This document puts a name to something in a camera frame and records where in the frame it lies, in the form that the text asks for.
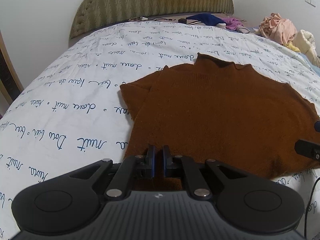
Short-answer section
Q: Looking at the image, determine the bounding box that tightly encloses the pink crumpled garment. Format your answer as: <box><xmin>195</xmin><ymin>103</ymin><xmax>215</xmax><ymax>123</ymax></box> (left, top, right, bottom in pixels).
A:
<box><xmin>259</xmin><ymin>13</ymin><xmax>298</xmax><ymax>46</ymax></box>

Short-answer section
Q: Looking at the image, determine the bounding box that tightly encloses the brown knit sweater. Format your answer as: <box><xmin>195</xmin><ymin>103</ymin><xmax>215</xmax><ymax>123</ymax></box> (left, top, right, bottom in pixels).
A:
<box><xmin>120</xmin><ymin>54</ymin><xmax>319</xmax><ymax>179</ymax></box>

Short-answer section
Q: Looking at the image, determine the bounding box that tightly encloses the cream puffy garment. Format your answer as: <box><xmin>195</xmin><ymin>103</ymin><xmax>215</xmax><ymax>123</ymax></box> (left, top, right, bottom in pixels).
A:
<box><xmin>292</xmin><ymin>30</ymin><xmax>319</xmax><ymax>68</ymax></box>

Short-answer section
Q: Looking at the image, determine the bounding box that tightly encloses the white quilt with blue script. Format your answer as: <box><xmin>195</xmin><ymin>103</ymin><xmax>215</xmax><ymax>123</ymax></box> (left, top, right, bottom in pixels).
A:
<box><xmin>1</xmin><ymin>21</ymin><xmax>319</xmax><ymax>239</ymax></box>

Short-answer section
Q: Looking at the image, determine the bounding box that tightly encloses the yellow cloth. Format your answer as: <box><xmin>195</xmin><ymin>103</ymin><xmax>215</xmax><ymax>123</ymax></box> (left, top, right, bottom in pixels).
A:
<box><xmin>285</xmin><ymin>41</ymin><xmax>300</xmax><ymax>53</ymax></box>

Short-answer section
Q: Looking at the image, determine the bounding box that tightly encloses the white wall switch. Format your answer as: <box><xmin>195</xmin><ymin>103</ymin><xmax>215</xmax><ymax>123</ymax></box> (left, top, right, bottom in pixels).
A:
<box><xmin>304</xmin><ymin>0</ymin><xmax>316</xmax><ymax>7</ymax></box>

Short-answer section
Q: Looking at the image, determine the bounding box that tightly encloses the purple cloth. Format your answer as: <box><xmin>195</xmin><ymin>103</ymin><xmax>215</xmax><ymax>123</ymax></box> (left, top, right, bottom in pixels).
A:
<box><xmin>222</xmin><ymin>17</ymin><xmax>246</xmax><ymax>32</ymax></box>

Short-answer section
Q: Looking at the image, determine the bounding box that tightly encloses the dark blue cloth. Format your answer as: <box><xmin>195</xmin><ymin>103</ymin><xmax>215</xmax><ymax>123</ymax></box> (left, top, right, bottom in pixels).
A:
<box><xmin>186</xmin><ymin>13</ymin><xmax>226</xmax><ymax>26</ymax></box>

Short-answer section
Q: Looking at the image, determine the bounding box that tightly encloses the olive green padded headboard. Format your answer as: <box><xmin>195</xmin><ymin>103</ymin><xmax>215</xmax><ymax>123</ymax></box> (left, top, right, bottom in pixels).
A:
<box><xmin>69</xmin><ymin>0</ymin><xmax>234</xmax><ymax>39</ymax></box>

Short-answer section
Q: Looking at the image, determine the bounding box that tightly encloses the gold tower fan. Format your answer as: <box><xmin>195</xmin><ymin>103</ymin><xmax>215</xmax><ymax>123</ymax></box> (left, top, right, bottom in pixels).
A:
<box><xmin>0</xmin><ymin>34</ymin><xmax>24</xmax><ymax>105</ymax></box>

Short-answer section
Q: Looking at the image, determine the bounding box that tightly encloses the black cable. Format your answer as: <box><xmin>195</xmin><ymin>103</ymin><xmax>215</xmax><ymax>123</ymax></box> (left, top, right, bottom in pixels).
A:
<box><xmin>303</xmin><ymin>175</ymin><xmax>320</xmax><ymax>239</ymax></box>

